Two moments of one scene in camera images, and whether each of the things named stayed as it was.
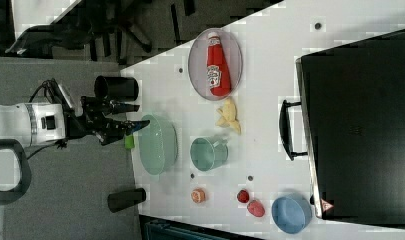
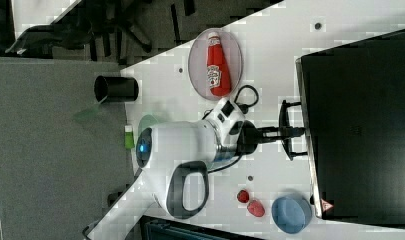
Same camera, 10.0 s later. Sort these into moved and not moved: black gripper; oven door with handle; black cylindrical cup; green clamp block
Moved: black gripper
Not moved: oven door with handle; black cylindrical cup; green clamp block
